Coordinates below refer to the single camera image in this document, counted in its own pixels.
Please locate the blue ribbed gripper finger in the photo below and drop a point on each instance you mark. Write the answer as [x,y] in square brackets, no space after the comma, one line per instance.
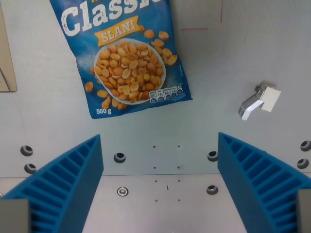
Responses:
[252,184]
[68,184]

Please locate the silver screw in table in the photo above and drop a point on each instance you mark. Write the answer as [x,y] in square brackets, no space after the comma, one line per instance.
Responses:
[123,191]

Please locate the blue salted peanuts bag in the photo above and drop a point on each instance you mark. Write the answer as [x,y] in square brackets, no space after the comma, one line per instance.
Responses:
[121,60]

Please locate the small white metal bracket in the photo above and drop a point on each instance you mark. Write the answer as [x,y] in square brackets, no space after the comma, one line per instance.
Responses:
[262,99]

